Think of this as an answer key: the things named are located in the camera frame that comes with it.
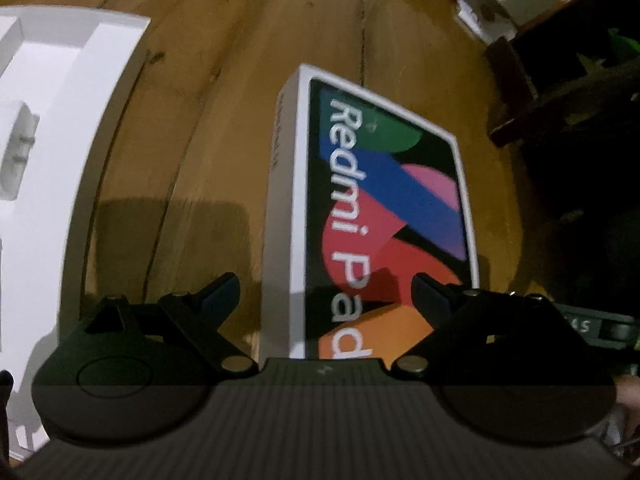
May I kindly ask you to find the colourful tablet box lid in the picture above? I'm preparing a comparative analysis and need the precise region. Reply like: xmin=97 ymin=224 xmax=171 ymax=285
xmin=261 ymin=62 xmax=482 ymax=362

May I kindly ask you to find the white paper sheet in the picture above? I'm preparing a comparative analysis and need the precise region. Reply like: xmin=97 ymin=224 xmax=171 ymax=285
xmin=451 ymin=0 xmax=490 ymax=42

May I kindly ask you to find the green toy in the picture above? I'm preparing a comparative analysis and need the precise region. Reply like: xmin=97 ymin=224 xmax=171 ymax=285
xmin=606 ymin=27 xmax=640 ymax=63

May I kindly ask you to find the person's right forearm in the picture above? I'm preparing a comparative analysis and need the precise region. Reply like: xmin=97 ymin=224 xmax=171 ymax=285
xmin=613 ymin=374 xmax=640 ymax=411

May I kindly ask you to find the white box tray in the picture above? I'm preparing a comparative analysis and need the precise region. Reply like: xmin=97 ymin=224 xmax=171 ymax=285
xmin=0 ymin=4 xmax=152 ymax=462

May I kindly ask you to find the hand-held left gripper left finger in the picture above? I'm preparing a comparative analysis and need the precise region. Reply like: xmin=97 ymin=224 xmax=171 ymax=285
xmin=82 ymin=272 xmax=259 ymax=377

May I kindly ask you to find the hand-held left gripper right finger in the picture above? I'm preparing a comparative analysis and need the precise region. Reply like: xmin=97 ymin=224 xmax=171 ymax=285
xmin=392 ymin=272 xmax=567 ymax=379

